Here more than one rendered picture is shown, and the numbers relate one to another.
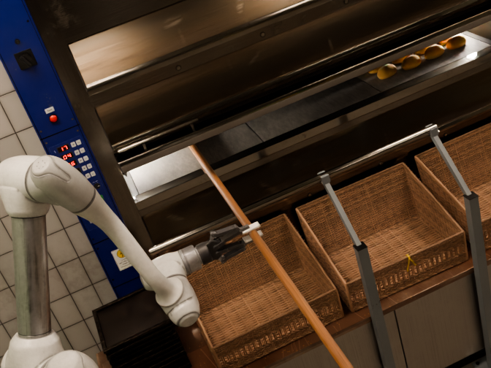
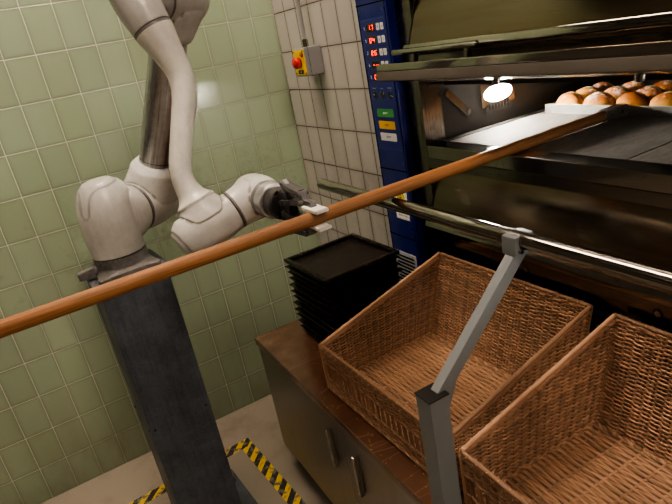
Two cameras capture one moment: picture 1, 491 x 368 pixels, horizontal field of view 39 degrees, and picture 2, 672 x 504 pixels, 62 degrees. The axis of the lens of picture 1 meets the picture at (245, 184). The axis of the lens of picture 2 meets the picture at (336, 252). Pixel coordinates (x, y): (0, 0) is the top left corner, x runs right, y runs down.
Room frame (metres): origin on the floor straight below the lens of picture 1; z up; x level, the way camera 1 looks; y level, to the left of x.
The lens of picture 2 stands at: (1.74, -1.07, 1.54)
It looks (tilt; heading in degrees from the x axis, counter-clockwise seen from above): 21 degrees down; 74
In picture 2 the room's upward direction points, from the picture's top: 11 degrees counter-clockwise
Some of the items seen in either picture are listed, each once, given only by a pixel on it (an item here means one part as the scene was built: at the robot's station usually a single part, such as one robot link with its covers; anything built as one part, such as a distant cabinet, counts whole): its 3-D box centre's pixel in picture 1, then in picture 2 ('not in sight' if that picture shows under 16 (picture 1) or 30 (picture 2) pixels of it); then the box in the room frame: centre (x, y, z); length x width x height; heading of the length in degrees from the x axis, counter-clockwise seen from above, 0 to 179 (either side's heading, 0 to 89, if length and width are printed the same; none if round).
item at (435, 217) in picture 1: (378, 232); (664, 478); (2.42, -0.48, 0.72); 0.56 x 0.49 x 0.28; 99
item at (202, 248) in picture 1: (210, 250); (285, 204); (2.00, 0.19, 1.19); 0.09 x 0.07 x 0.08; 100
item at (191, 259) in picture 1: (191, 258); (272, 200); (1.99, 0.26, 1.19); 0.09 x 0.06 x 0.09; 10
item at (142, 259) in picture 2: not in sight; (115, 261); (1.56, 0.65, 1.03); 0.22 x 0.18 x 0.06; 14
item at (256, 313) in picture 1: (255, 289); (444, 350); (2.32, 0.10, 0.72); 0.56 x 0.49 x 0.28; 101
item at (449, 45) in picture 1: (393, 42); not in sight; (3.22, -0.92, 1.21); 0.61 x 0.48 x 0.06; 10
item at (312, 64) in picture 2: not in sight; (308, 61); (2.38, 1.04, 1.46); 0.10 x 0.07 x 0.10; 100
